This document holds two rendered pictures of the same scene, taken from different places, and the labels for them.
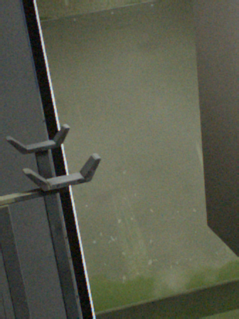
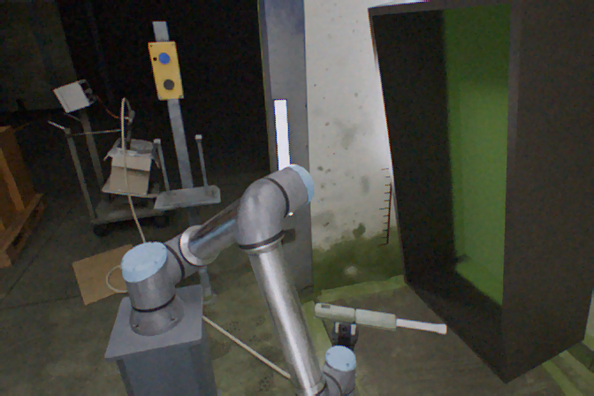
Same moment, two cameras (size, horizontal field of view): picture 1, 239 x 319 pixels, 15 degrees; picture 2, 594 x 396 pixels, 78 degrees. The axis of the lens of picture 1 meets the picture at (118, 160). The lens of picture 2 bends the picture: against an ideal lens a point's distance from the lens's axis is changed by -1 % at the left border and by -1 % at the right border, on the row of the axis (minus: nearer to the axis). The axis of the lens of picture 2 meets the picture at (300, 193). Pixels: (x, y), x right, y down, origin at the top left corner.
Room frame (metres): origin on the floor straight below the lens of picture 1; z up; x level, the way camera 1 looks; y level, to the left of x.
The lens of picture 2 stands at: (1.49, -1.71, 1.57)
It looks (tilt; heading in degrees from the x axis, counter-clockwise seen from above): 24 degrees down; 87
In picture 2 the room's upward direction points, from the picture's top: 2 degrees counter-clockwise
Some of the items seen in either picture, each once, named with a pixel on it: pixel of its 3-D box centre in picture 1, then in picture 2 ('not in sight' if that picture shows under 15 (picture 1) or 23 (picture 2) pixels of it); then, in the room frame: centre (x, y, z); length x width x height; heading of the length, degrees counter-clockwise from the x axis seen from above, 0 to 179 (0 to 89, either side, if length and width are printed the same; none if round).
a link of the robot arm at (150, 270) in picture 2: not in sight; (150, 272); (1.01, -0.63, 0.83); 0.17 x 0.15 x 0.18; 51
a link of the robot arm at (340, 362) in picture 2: not in sight; (338, 371); (1.62, -0.92, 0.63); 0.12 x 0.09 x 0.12; 51
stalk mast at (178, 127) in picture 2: not in sight; (187, 181); (0.95, 0.26, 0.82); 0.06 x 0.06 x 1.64; 10
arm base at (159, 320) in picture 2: not in sight; (156, 306); (1.00, -0.63, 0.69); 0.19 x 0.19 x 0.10
